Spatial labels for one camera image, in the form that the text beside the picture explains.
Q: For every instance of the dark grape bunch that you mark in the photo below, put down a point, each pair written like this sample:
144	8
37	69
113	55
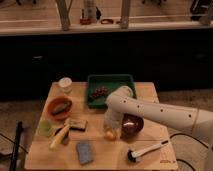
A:
100	92

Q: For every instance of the white cup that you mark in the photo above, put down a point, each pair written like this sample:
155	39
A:
65	84

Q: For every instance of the blue-grey sponge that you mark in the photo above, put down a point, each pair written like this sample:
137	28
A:
85	153

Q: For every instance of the green pickle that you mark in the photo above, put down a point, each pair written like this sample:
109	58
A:
60	108

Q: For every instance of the black pole stand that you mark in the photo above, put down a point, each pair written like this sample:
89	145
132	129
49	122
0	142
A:
19	130

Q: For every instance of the green plastic tray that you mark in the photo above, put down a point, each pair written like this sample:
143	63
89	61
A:
111	82

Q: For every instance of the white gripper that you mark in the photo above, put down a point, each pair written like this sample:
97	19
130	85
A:
112	121

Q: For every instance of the light green cup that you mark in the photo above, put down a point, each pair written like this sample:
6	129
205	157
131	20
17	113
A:
45	128

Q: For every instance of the dark brown bowl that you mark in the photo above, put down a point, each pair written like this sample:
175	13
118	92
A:
131	125

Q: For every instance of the yellow-red apple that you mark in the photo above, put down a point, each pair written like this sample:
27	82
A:
110	135

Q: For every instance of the wooden table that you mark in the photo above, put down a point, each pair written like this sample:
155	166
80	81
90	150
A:
108	155

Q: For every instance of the white dish brush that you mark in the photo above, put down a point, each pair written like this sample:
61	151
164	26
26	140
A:
134	155

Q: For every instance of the orange bowl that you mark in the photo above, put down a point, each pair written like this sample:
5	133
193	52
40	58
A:
59	100

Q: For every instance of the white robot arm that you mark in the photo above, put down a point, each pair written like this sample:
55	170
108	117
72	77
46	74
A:
197	122

